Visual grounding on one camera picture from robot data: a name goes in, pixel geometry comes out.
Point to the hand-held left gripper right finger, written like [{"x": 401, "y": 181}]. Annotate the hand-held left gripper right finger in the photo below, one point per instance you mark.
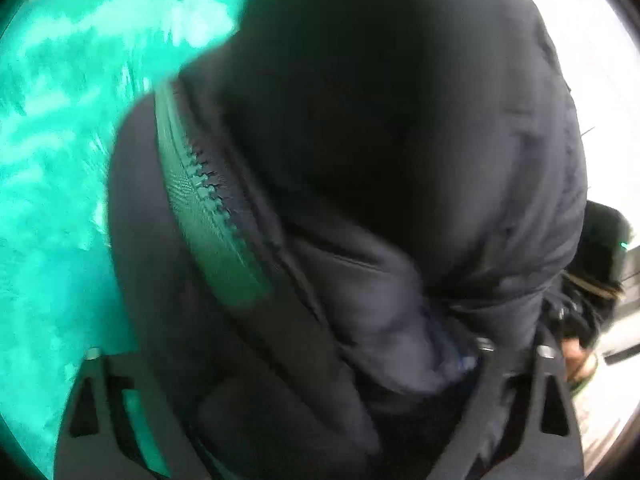
[{"x": 492, "y": 390}]

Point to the person's slippered foot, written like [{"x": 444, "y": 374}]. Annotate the person's slippered foot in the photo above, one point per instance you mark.
[{"x": 577, "y": 360}]

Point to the black puffer jacket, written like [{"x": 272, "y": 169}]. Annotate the black puffer jacket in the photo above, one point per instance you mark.
[{"x": 375, "y": 110}]

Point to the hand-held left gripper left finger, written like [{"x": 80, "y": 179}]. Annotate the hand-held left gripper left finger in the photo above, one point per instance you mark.
[{"x": 107, "y": 402}]

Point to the green floral blanket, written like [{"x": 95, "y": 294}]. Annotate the green floral blanket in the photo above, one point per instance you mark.
[{"x": 50, "y": 185}]

